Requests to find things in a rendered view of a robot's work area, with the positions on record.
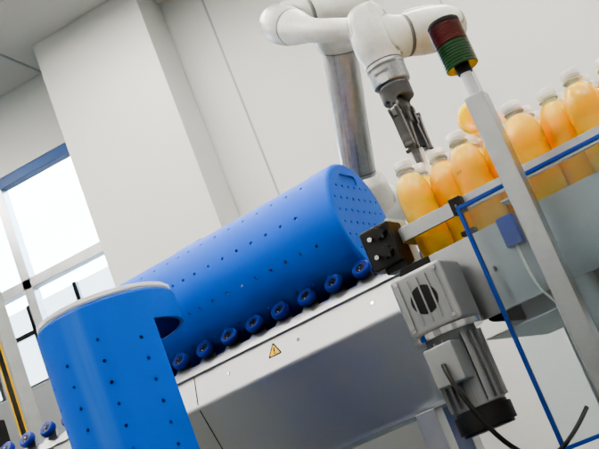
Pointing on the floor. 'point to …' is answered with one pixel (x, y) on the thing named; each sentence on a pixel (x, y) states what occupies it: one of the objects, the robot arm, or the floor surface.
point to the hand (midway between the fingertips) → (426, 165)
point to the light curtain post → (17, 381)
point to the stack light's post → (537, 231)
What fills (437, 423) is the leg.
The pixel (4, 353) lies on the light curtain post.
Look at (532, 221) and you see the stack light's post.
